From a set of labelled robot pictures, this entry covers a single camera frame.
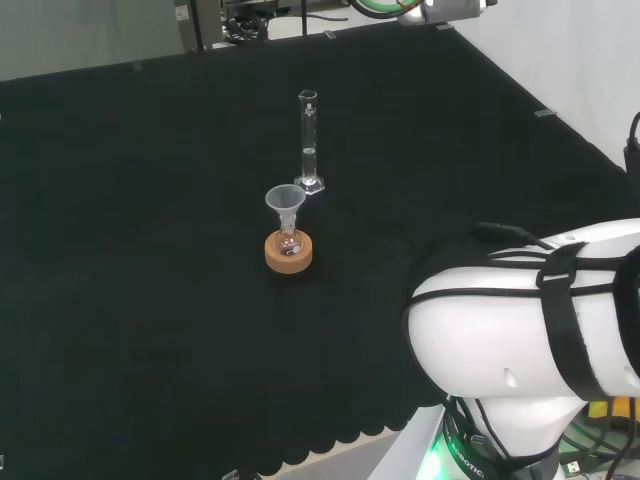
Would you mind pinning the clear glass graduated cylinder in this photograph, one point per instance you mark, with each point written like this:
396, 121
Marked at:
308, 165

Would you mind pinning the small round-bottom glass flask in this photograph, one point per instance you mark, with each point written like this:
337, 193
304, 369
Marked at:
289, 243

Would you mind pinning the clear plastic funnel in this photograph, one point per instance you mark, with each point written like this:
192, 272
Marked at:
283, 200

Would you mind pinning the black bench cloth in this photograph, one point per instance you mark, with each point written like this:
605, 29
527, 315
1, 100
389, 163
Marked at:
150, 250

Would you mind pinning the black tripod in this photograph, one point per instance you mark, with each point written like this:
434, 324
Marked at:
304, 17

